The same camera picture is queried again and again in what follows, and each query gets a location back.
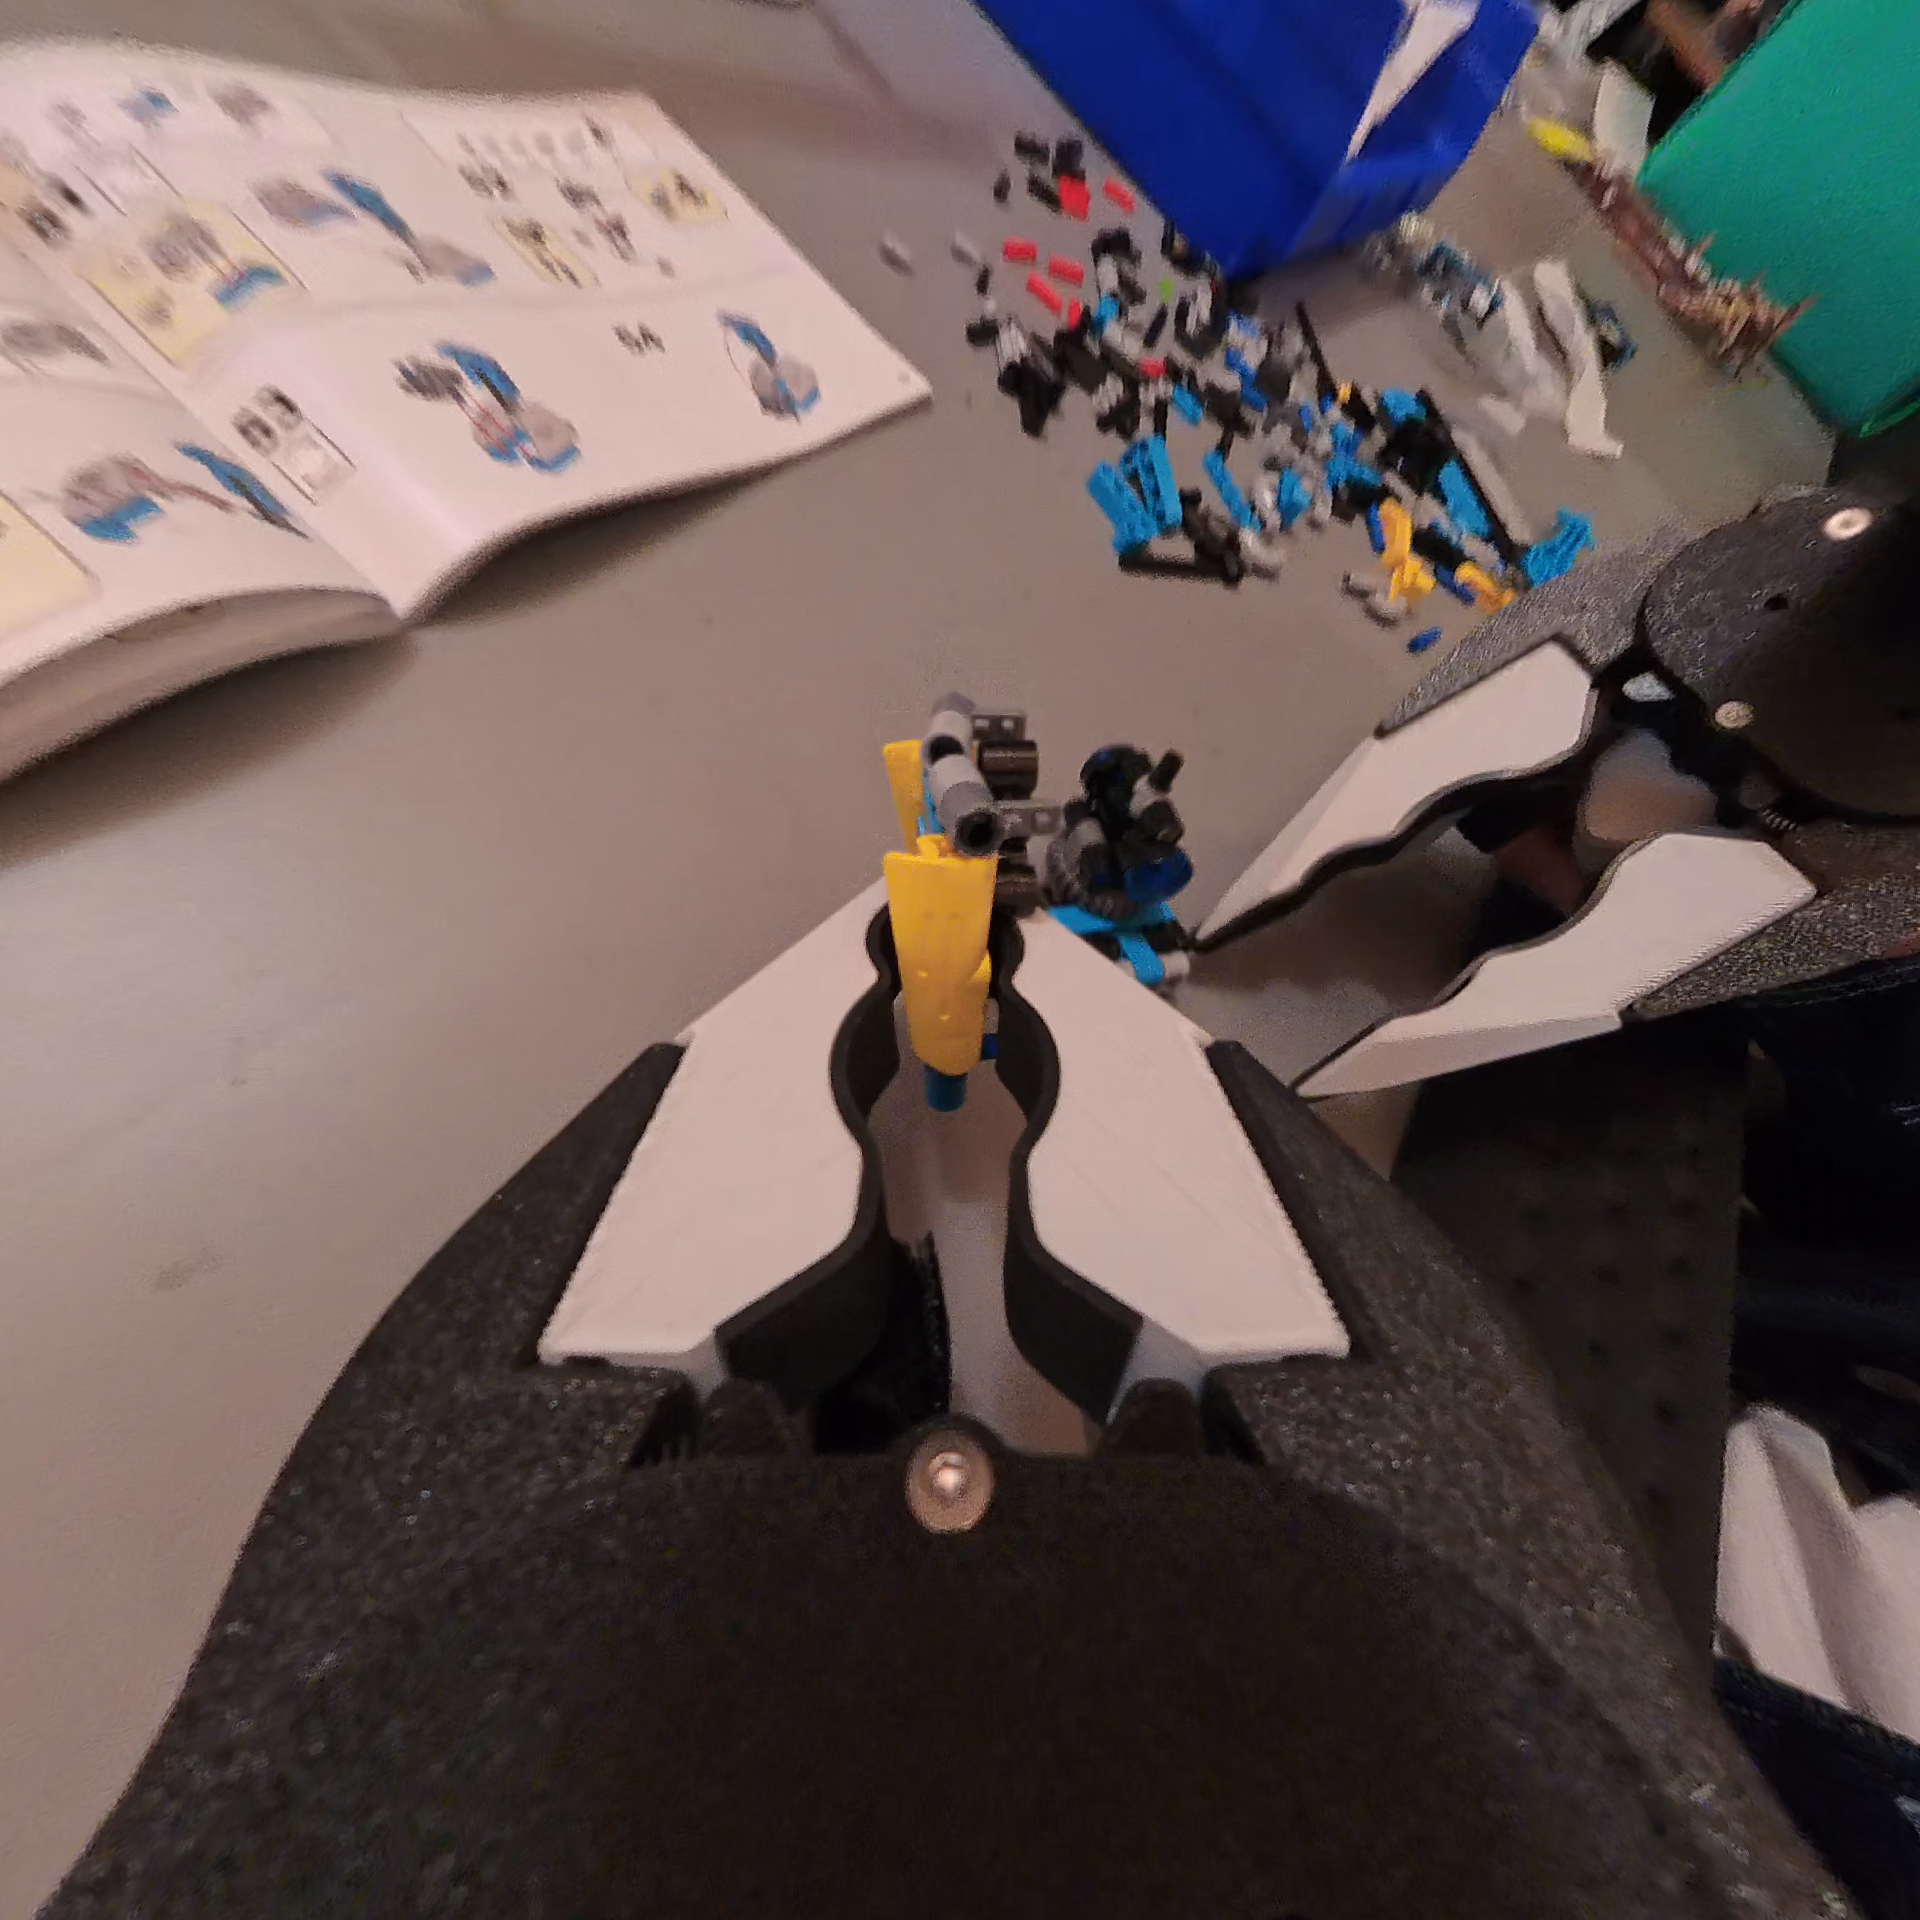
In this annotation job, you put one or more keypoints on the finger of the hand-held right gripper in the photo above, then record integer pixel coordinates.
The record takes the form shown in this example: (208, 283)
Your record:
(1622, 947)
(1440, 750)

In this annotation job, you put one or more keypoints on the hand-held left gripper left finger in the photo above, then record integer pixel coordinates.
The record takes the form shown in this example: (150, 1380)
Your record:
(722, 1200)

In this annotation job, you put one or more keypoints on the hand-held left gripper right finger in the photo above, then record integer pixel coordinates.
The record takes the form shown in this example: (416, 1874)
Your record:
(1172, 1200)

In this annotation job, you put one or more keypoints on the black gear brick assembly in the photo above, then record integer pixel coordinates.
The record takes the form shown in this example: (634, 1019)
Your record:
(1116, 855)

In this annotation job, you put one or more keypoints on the blue yellow brick assembly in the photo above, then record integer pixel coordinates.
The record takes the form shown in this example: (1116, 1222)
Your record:
(948, 930)

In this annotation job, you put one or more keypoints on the grey desk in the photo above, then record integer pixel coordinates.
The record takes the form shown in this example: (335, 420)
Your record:
(363, 961)

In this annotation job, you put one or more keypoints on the black studded mat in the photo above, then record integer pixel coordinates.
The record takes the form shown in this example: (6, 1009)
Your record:
(1592, 1291)

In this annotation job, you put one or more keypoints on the pile of small brick parts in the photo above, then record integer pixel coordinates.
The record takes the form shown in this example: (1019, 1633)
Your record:
(1261, 420)

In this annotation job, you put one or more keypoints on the wooden lattice model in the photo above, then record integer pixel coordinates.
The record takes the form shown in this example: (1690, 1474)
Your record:
(1698, 286)

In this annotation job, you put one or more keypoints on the white paper bag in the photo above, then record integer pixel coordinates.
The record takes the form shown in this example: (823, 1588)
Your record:
(1562, 345)

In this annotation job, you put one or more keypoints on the green box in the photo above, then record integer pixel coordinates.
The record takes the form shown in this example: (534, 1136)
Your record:
(1816, 182)

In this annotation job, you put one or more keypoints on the person's white shirt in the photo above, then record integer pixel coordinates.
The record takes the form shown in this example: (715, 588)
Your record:
(1816, 1575)

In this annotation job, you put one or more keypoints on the blue plastic bin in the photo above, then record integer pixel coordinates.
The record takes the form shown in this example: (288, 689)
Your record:
(1231, 106)

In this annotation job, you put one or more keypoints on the person's denim jacket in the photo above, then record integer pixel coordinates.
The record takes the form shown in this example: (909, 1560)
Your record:
(1831, 1802)

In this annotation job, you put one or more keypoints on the building instruction booklet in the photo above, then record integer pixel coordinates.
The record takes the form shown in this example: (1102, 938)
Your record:
(333, 361)

